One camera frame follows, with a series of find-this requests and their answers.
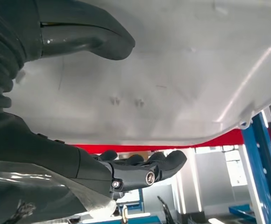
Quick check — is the blue table surface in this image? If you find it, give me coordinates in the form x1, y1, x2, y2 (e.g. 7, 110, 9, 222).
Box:
229, 203, 259, 223

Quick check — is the clear plastic film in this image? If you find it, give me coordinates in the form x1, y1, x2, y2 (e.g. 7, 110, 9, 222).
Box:
0, 161, 117, 224

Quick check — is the black angled object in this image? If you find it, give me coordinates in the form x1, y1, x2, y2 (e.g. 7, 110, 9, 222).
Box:
157, 196, 176, 224

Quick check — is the red barrier belt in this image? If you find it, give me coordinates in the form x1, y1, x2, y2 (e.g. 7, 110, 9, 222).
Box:
73, 128, 244, 154

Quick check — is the blue metal frame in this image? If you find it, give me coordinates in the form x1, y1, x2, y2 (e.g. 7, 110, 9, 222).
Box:
117, 189, 145, 214

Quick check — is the blue metal shelf rack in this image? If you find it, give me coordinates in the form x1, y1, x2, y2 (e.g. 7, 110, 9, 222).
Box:
241, 97, 271, 224

